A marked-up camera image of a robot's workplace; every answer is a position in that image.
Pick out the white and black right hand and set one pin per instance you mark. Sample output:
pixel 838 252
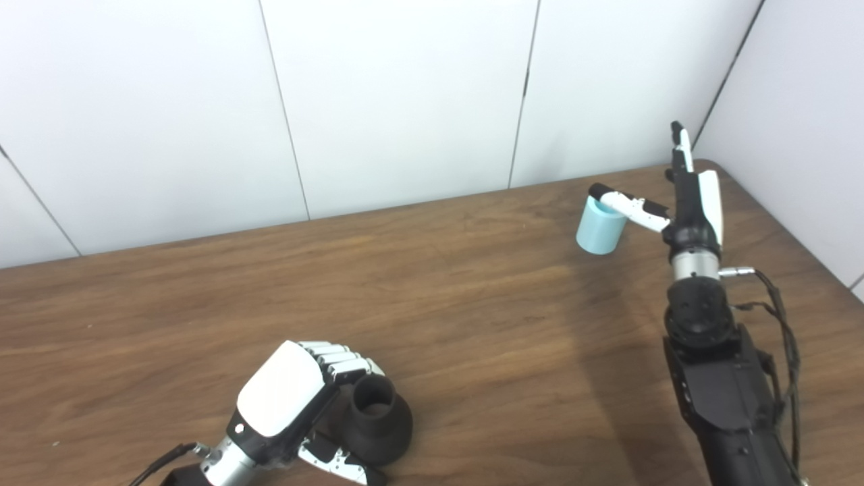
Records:
pixel 692 216

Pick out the white and black left hand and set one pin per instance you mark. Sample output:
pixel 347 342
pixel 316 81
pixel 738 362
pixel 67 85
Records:
pixel 280 388

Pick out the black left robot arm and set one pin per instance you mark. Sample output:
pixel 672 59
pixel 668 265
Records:
pixel 226 469

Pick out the black flared nozzle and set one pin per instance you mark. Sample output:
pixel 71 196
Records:
pixel 385 432

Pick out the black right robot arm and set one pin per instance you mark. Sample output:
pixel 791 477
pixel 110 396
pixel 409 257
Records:
pixel 725 398

